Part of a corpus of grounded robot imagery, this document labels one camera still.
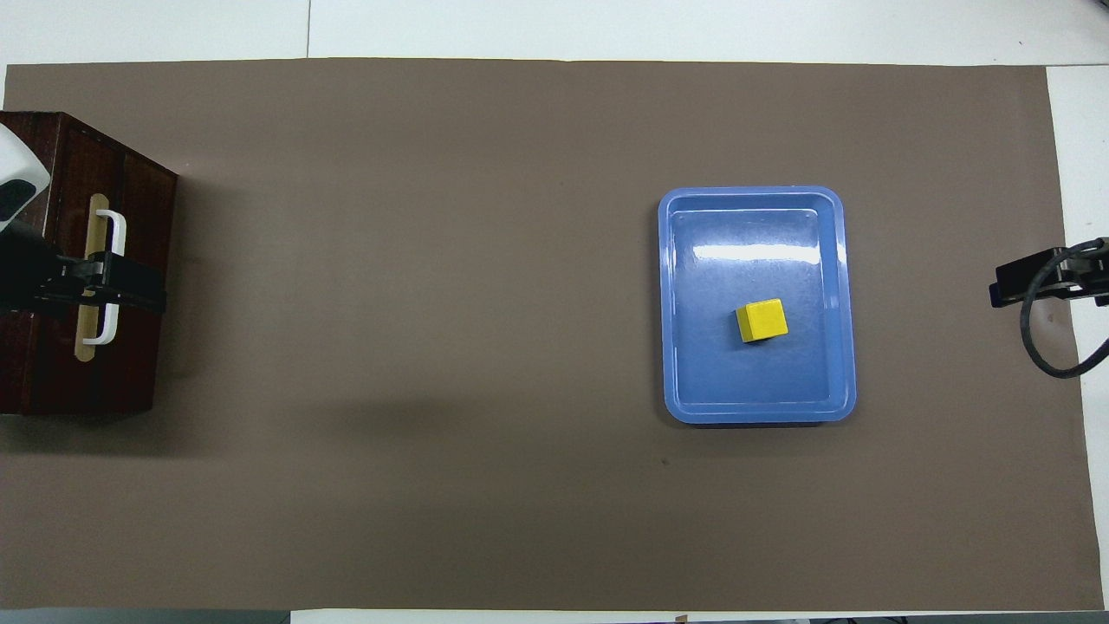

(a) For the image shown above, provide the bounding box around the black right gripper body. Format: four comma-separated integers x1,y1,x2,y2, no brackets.
1053,238,1109,306

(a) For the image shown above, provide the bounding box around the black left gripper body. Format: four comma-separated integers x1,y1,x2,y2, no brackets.
0,221,103,317

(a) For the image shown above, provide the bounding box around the wooden drawer with white handle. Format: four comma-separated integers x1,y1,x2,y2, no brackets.
52,121,128,413

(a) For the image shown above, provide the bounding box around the yellow cube block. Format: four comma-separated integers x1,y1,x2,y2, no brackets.
736,298,789,344

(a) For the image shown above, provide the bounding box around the dark brown wooden cabinet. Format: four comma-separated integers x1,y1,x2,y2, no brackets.
0,111,180,415

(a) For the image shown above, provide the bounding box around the blue plastic tray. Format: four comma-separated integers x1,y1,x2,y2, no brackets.
658,185,858,426

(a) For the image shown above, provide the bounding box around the brown table mat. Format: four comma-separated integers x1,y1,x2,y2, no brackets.
0,57,1106,613

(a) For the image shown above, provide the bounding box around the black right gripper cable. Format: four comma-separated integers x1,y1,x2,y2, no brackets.
1020,238,1109,380

